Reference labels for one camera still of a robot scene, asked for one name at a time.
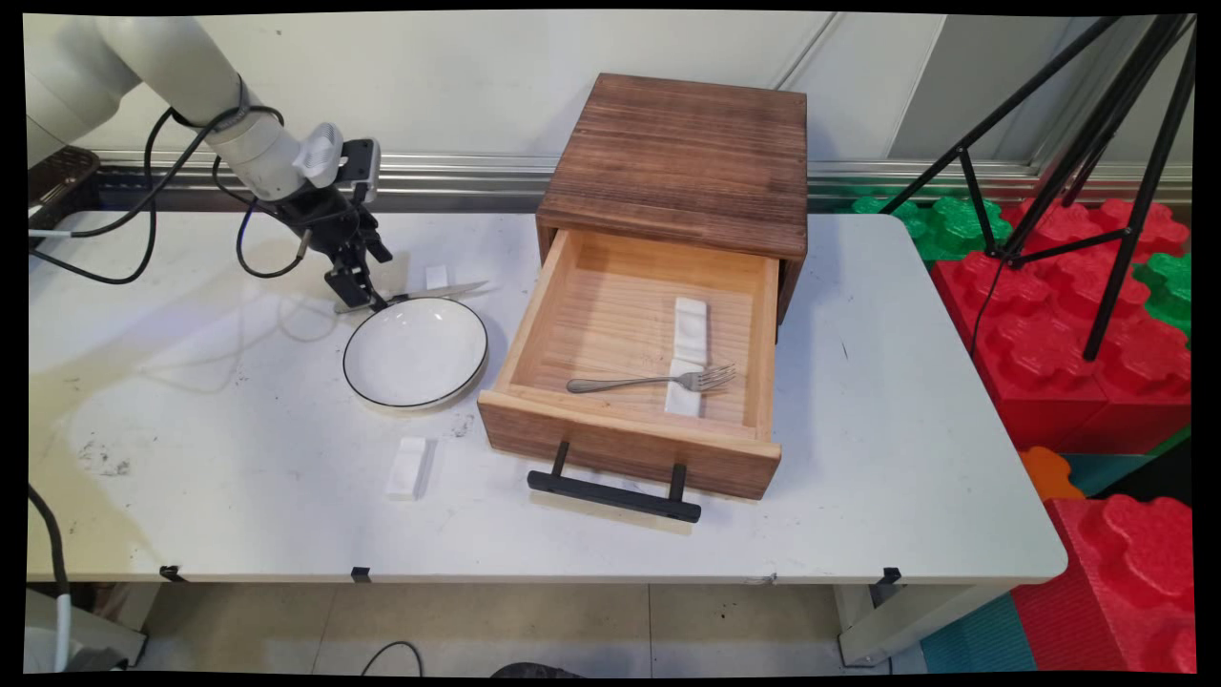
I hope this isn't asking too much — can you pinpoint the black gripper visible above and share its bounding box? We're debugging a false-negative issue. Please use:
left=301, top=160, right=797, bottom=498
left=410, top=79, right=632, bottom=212
left=276, top=185, right=394, bottom=312

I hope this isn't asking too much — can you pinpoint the silver table knife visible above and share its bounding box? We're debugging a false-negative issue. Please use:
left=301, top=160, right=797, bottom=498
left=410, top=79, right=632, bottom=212
left=333, top=281, right=490, bottom=315

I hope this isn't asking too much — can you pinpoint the silver fork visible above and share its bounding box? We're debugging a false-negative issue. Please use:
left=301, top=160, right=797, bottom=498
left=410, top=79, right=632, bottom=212
left=566, top=364, right=737, bottom=396

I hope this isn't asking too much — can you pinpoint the white bowl black rim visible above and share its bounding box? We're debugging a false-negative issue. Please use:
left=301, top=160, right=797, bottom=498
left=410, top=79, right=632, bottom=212
left=341, top=296, right=490, bottom=412

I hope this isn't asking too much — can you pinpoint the light wooden drawer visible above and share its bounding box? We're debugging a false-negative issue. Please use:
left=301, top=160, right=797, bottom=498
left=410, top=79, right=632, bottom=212
left=476, top=227, right=784, bottom=503

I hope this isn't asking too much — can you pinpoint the black mesh basket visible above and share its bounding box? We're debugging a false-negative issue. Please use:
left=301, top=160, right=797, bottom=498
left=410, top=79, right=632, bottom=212
left=26, top=145, right=102, bottom=241

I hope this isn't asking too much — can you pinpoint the dark wooden cabinet box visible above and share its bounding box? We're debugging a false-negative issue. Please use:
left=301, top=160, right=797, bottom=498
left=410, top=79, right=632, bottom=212
left=534, top=73, right=809, bottom=326

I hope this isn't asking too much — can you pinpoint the white table leg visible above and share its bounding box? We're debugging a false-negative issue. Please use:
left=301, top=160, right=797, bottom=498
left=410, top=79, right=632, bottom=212
left=835, top=580, right=1012, bottom=668

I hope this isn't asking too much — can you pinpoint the large red foam block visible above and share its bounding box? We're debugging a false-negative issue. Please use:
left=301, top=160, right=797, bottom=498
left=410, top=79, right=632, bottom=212
left=929, top=197, right=1194, bottom=455

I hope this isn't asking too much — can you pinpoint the orange foam piece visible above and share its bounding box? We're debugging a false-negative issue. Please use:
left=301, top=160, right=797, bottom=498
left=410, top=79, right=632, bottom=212
left=1018, top=445, right=1087, bottom=503

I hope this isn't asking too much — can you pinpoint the teal foam mat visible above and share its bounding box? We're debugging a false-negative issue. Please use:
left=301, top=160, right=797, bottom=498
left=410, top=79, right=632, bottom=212
left=920, top=592, right=1038, bottom=675

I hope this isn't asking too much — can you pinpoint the black tripod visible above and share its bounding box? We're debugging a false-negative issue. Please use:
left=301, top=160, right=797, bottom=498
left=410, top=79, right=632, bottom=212
left=878, top=13, right=1199, bottom=363

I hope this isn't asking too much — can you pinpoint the small green foam block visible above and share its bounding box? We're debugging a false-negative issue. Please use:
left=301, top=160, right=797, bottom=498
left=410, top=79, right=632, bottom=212
left=1131, top=250, right=1194, bottom=336

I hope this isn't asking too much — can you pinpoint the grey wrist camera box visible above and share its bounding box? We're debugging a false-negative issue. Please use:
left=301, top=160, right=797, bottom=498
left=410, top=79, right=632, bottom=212
left=341, top=137, right=382, bottom=204

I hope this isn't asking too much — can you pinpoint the white ribbed camera mount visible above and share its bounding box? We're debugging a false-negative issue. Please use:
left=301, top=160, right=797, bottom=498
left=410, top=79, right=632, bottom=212
left=292, top=121, right=345, bottom=188

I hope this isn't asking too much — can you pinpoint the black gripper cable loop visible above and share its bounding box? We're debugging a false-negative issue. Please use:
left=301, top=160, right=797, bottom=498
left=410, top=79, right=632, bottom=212
left=211, top=156, right=312, bottom=281

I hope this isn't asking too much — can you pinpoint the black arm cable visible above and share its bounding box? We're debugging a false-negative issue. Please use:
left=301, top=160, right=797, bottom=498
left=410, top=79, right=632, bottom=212
left=27, top=105, right=287, bottom=286

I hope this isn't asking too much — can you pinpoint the black drawer handle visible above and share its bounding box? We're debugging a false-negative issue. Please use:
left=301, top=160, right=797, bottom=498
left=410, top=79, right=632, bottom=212
left=526, top=440, right=703, bottom=525

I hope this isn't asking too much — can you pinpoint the black floor cable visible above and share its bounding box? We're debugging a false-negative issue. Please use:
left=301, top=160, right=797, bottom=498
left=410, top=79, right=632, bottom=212
left=360, top=641, right=424, bottom=677

